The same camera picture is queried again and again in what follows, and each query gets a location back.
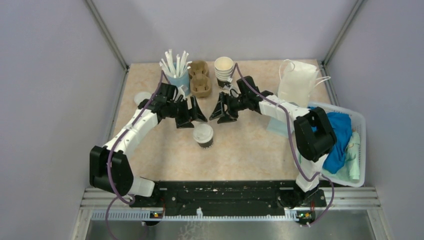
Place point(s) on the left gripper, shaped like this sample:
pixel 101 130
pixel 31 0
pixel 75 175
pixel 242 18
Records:
pixel 195 112

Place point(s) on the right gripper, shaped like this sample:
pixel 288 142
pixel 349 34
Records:
pixel 219 111

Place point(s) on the white plastic cup lid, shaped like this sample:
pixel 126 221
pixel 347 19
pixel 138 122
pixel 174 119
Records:
pixel 203 133

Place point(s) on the black paper coffee cup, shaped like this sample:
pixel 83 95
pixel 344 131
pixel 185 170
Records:
pixel 205 143

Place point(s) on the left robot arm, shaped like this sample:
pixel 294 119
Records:
pixel 109 167

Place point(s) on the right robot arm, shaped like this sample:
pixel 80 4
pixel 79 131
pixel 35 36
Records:
pixel 314 136

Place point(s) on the white takeout paper bag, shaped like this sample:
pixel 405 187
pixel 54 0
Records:
pixel 297 81

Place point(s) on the brown cardboard cup carrier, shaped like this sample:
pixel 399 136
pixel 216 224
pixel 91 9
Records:
pixel 199 81

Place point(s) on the blue straw holder cup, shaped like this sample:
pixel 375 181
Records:
pixel 182 81

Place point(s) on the stack of paper cups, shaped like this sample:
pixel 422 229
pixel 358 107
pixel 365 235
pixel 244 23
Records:
pixel 223 70

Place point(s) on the white wrapped straws bundle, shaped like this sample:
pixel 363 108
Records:
pixel 176 66

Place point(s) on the stack of white lids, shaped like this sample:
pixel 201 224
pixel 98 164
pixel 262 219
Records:
pixel 141 96

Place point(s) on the blue cloth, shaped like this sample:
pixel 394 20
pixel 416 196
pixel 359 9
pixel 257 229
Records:
pixel 342 126

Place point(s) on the white plastic basket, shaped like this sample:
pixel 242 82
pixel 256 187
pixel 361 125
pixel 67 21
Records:
pixel 358 125

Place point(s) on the light green cloth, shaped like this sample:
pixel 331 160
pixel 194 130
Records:
pixel 350 173

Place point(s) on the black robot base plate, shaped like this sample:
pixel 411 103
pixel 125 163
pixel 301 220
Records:
pixel 253 198

